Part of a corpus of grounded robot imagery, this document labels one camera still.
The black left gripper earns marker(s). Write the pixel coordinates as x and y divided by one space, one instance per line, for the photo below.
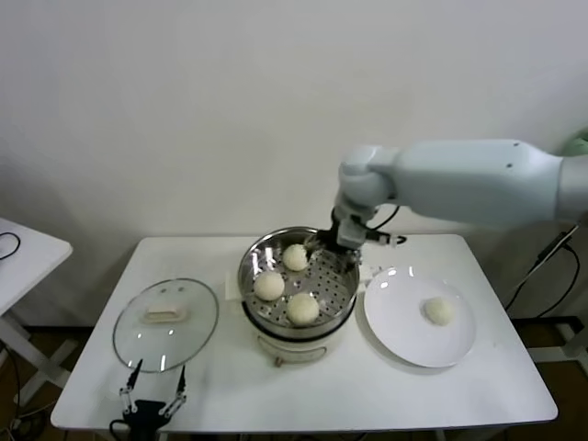
144 413

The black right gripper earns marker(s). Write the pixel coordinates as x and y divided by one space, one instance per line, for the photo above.
333 239

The white steamed baozi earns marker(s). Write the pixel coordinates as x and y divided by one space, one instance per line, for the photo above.
294 256
302 308
268 286
438 311

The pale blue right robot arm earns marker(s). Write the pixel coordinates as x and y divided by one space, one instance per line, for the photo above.
459 184

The steel perforated steamer basket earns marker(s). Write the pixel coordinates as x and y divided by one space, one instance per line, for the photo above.
252 257

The white round plate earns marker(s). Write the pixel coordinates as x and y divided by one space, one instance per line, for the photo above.
395 312

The cream electric cooker pot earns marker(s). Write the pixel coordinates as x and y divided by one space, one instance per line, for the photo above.
294 351

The black power adapter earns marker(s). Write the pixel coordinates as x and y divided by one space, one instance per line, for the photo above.
551 250

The pale green appliance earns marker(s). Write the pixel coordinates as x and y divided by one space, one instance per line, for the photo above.
580 144

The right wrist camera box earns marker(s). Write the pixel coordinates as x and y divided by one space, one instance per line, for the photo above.
353 234

